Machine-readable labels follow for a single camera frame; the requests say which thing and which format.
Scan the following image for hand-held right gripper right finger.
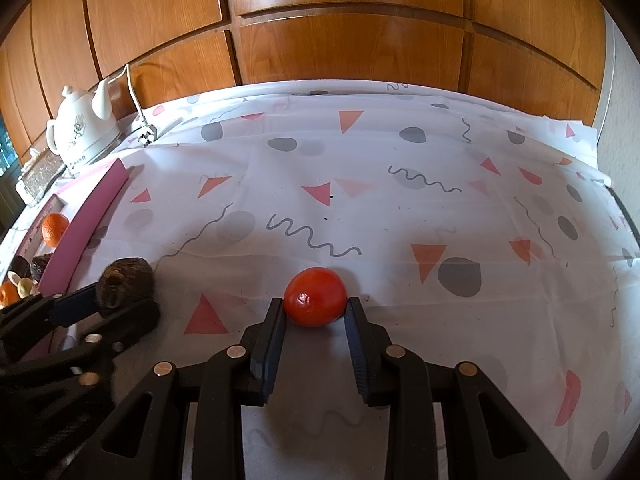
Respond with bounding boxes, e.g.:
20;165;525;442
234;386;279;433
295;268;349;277
345;296;571;480

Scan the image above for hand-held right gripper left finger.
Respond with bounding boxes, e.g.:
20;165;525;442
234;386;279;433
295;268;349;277
75;297;288;480

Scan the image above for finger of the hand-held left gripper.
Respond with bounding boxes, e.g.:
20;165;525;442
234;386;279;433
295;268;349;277
0;283;102;361
0;300;162;411

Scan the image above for dark brown cylindrical fruit piece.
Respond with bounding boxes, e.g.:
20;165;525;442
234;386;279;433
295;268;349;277
31;255;55;283

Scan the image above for red cherry tomato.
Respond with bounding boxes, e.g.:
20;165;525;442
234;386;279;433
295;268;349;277
283;267;348;328

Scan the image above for pink rimmed tray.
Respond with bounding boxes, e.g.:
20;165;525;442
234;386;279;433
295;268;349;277
0;157;132;311

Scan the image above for brown mushroom with stem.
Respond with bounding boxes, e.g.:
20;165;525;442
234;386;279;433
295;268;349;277
6;256;32;286

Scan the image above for orange tangerine with stem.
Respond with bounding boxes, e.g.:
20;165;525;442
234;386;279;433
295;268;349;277
41;212;71;248

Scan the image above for silver ornate tissue box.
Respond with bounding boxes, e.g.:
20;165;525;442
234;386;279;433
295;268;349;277
16;149;63;206

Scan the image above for silver kettle base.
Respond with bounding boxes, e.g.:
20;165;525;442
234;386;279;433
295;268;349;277
64;152;122;177

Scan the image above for white patterned tablecloth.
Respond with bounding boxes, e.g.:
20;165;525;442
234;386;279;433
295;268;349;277
0;79;640;480

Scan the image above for white ceramic electric kettle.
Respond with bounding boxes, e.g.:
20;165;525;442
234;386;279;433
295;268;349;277
46;79;122;163

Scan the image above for white power cord with plug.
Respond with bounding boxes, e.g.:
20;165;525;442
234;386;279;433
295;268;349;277
124;63;160;147

